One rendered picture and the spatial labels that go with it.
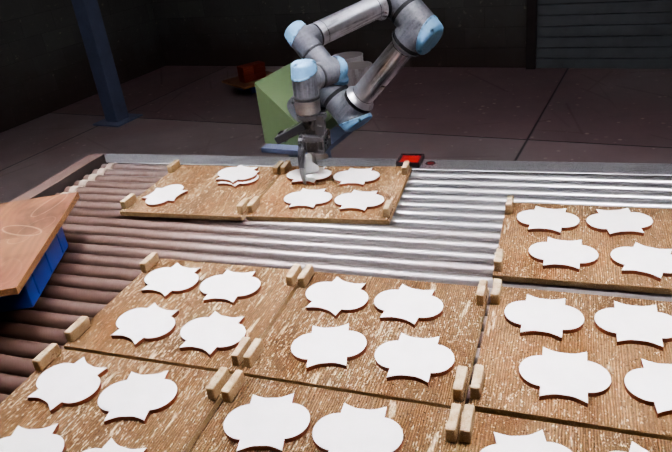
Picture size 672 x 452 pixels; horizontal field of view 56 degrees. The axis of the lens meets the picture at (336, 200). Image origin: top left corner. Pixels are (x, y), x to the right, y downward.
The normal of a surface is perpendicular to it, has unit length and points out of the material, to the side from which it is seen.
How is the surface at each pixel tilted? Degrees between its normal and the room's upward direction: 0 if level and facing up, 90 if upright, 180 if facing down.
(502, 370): 0
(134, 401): 0
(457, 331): 0
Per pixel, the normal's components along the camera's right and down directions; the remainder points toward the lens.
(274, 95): 0.55, -0.57
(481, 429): -0.11, -0.90
